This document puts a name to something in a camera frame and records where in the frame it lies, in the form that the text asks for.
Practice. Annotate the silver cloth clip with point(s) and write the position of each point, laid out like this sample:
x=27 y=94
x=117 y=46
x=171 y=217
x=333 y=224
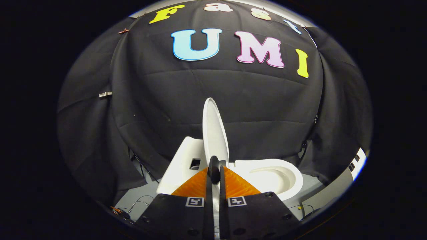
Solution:
x=105 y=94

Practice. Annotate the black backdrop cloth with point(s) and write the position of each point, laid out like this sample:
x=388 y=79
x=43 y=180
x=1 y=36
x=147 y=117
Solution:
x=200 y=100

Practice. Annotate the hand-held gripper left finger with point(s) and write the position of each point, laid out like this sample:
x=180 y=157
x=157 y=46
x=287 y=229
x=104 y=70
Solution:
x=180 y=216

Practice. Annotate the red cloth clip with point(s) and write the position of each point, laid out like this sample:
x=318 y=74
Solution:
x=123 y=31

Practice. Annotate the white rack with black slots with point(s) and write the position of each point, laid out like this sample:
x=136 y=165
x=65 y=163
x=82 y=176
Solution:
x=358 y=166

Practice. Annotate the small orange object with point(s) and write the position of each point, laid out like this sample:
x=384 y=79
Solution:
x=116 y=210

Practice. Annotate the white toilet seat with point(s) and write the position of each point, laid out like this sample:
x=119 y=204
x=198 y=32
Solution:
x=267 y=162

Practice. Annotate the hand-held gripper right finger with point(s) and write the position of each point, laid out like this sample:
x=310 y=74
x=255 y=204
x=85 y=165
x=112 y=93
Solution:
x=253 y=216

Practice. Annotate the white toilet lid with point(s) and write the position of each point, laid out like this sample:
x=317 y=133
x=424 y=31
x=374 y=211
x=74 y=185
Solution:
x=215 y=133

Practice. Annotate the grey cabinet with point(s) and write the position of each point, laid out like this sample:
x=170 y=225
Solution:
x=333 y=193

